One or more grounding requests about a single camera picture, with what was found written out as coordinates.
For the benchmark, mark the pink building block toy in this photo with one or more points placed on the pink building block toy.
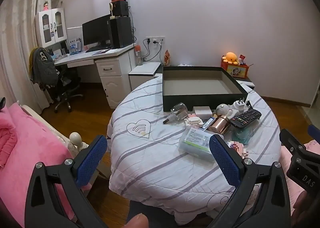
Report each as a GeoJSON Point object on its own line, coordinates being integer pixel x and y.
{"type": "Point", "coordinates": [193, 121]}

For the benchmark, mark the pink printed sheet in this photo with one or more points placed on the pink printed sheet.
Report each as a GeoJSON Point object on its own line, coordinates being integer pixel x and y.
{"type": "Point", "coordinates": [285, 159]}

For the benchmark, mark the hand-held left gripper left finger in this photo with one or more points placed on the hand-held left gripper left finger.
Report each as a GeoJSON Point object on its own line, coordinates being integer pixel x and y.
{"type": "Point", "coordinates": [91, 158]}

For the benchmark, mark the clear bottle with red cap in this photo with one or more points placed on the clear bottle with red cap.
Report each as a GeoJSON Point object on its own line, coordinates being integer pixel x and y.
{"type": "Point", "coordinates": [138, 55]}

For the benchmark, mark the beige curtain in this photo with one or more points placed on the beige curtain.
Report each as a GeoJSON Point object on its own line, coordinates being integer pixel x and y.
{"type": "Point", "coordinates": [15, 43]}

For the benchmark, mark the white wall outlet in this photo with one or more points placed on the white wall outlet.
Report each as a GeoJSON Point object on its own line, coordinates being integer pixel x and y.
{"type": "Point", "coordinates": [155, 40]}

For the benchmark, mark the pink blanket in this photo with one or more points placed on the pink blanket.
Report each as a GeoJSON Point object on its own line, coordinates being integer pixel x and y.
{"type": "Point", "coordinates": [25, 143]}

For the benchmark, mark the blue and white books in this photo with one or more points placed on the blue and white books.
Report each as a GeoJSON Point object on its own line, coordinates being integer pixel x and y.
{"type": "Point", "coordinates": [74, 46]}

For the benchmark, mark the white plug adapter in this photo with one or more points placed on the white plug adapter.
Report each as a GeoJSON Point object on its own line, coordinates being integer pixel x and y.
{"type": "Point", "coordinates": [238, 105]}

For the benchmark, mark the clear pack with green label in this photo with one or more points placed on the clear pack with green label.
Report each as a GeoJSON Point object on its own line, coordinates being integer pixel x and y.
{"type": "Point", "coordinates": [195, 142]}

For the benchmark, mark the white charger block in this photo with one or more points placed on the white charger block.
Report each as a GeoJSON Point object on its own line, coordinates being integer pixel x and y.
{"type": "Point", "coordinates": [201, 112]}

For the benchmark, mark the teal round container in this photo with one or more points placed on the teal round container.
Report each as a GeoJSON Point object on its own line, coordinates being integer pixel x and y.
{"type": "Point", "coordinates": [241, 134]}

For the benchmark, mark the person's right hand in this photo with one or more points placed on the person's right hand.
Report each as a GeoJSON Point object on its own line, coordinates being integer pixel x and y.
{"type": "Point", "coordinates": [301, 205]}

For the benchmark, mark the small red and white figure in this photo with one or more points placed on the small red and white figure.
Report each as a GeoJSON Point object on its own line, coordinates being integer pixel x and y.
{"type": "Point", "coordinates": [241, 59]}

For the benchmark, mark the white bed footboard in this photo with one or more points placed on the white bed footboard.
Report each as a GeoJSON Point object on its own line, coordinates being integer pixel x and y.
{"type": "Point", "coordinates": [75, 138]}

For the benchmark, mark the pink doll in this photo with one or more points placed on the pink doll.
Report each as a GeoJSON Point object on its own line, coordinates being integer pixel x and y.
{"type": "Point", "coordinates": [46, 6]}

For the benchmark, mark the black office chair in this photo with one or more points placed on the black office chair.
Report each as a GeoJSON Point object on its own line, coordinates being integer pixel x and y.
{"type": "Point", "coordinates": [67, 88]}

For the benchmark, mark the black monitor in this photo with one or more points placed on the black monitor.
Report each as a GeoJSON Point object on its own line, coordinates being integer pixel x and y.
{"type": "Point", "coordinates": [96, 30]}

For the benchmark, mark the large black speaker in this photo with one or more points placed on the large black speaker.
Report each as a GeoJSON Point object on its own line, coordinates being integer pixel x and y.
{"type": "Point", "coordinates": [121, 32]}

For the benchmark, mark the black remote control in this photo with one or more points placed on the black remote control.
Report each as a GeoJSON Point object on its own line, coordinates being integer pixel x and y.
{"type": "Point", "coordinates": [246, 118]}

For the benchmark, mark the stack of pink puzzle pieces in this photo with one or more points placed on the stack of pink puzzle pieces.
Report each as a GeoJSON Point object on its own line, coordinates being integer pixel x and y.
{"type": "Point", "coordinates": [237, 147]}

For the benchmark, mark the black keyboard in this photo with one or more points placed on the black keyboard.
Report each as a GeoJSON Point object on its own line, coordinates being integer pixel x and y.
{"type": "Point", "coordinates": [96, 48]}

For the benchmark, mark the rose gold metal cup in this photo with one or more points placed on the rose gold metal cup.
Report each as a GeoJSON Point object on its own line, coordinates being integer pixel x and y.
{"type": "Point", "coordinates": [220, 125]}

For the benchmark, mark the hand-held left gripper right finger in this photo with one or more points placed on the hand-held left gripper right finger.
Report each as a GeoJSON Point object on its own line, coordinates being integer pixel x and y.
{"type": "Point", "coordinates": [225, 160]}

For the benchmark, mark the orange octopus plush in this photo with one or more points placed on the orange octopus plush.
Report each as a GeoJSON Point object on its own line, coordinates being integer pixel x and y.
{"type": "Point", "coordinates": [230, 57]}

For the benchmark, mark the small black speaker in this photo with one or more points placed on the small black speaker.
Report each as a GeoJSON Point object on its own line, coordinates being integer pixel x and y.
{"type": "Point", "coordinates": [122, 8]}

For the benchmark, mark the white nightstand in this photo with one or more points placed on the white nightstand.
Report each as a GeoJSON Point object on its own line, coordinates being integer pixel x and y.
{"type": "Point", "coordinates": [143, 70]}

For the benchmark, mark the person's left hand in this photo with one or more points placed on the person's left hand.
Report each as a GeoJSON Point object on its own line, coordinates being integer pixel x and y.
{"type": "Point", "coordinates": [137, 221]}

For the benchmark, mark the white hutch cabinet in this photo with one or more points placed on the white hutch cabinet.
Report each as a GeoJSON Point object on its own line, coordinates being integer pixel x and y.
{"type": "Point", "coordinates": [51, 28]}

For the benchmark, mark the white astronaut toy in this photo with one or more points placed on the white astronaut toy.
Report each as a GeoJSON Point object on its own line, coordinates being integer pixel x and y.
{"type": "Point", "coordinates": [222, 108]}

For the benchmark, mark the white desk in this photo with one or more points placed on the white desk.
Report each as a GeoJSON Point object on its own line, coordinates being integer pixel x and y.
{"type": "Point", "coordinates": [112, 73]}

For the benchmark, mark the orange figure packet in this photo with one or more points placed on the orange figure packet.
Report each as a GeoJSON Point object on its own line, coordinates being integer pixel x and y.
{"type": "Point", "coordinates": [167, 58]}

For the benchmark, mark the dark green cardboard box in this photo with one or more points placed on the dark green cardboard box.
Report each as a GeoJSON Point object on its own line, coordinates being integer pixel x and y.
{"type": "Point", "coordinates": [175, 103]}

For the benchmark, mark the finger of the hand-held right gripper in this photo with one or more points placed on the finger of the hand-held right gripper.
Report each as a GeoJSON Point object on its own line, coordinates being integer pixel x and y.
{"type": "Point", "coordinates": [290, 139]}
{"type": "Point", "coordinates": [314, 131]}

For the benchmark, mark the red printed box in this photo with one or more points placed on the red printed box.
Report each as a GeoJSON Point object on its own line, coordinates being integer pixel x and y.
{"type": "Point", "coordinates": [235, 70]}

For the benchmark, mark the clear glass bottle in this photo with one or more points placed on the clear glass bottle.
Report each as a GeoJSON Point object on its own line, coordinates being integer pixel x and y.
{"type": "Point", "coordinates": [178, 113]}

